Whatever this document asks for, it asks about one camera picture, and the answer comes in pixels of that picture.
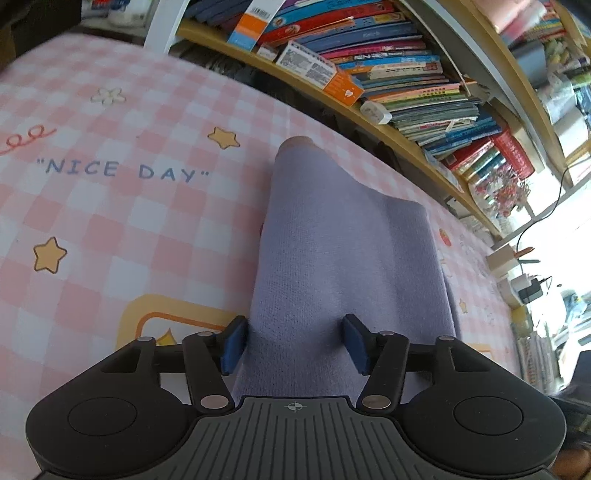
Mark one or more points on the white and orange carton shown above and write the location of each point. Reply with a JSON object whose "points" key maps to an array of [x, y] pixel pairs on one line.
{"points": [[254, 23]]}

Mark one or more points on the row of colourful books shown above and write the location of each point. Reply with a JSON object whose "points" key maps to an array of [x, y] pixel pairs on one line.
{"points": [[406, 60]]}

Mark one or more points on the pink container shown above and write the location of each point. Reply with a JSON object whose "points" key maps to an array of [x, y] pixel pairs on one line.
{"points": [[508, 14]]}

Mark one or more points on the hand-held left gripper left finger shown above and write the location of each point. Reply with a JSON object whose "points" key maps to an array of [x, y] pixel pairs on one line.
{"points": [[233, 344]]}

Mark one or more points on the pink checked printed tablecloth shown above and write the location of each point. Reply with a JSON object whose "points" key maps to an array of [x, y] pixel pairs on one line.
{"points": [[115, 221]]}

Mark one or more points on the small white block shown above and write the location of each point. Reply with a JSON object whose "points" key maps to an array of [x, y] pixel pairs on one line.
{"points": [[375, 111]]}

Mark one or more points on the flat white and orange box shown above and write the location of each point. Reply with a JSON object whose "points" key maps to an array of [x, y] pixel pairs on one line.
{"points": [[314, 69]]}

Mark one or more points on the wooden bookshelf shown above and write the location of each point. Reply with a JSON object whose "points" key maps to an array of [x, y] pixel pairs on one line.
{"points": [[401, 146]]}

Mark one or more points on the white desk box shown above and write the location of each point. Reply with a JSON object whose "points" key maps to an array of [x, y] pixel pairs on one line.
{"points": [[503, 261]]}

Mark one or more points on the pink and purple knit sweater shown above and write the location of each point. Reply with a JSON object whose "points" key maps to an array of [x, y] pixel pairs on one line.
{"points": [[346, 258]]}

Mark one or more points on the black power adapter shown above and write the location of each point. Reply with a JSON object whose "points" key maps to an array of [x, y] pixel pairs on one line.
{"points": [[531, 291]]}

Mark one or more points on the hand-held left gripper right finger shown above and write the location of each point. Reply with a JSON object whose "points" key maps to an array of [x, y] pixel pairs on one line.
{"points": [[358, 344]]}

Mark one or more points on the group of thin colourful booklets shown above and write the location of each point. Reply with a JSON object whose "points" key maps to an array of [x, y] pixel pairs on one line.
{"points": [[554, 69]]}

